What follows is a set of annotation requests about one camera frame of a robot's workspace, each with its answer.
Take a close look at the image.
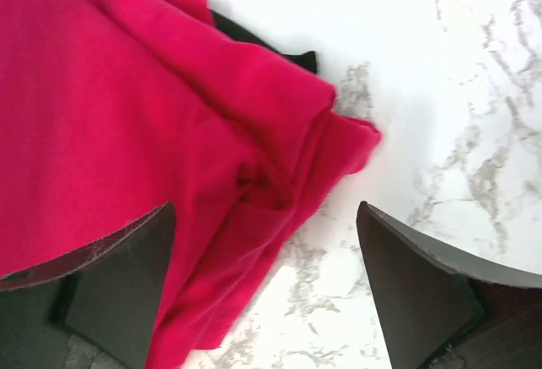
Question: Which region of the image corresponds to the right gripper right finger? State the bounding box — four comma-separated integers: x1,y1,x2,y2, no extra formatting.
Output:
357,201,541,369

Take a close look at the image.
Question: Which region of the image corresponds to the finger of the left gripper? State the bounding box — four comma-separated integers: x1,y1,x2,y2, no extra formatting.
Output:
211,10,318,74

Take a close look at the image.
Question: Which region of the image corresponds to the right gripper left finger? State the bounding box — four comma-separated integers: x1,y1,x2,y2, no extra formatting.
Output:
1,203,176,368

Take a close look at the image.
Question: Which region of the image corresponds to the red t-shirt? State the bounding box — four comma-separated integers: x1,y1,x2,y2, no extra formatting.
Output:
92,0,381,241
0,0,340,369

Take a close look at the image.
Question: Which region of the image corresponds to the folded red t-shirt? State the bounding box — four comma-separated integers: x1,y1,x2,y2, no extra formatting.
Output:
92,0,381,241

